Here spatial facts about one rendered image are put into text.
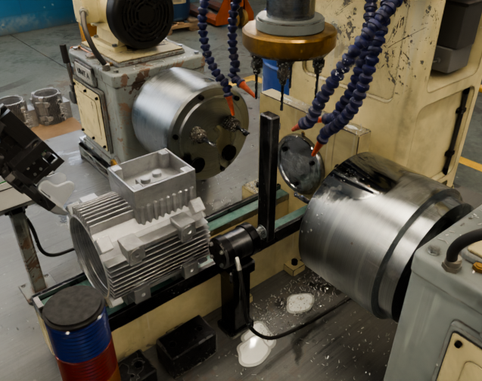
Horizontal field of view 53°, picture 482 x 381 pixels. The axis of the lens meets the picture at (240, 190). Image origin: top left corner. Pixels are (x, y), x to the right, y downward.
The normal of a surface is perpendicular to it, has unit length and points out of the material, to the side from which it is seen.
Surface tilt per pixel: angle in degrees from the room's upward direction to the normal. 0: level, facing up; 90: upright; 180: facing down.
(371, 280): 84
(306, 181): 90
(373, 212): 39
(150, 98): 50
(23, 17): 90
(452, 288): 90
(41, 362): 0
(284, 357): 0
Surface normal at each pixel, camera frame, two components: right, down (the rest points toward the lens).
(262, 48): -0.61, 0.43
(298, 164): -0.78, 0.34
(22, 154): -0.39, -0.55
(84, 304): 0.00, -0.84
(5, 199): 0.50, -0.18
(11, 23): 0.65, 0.41
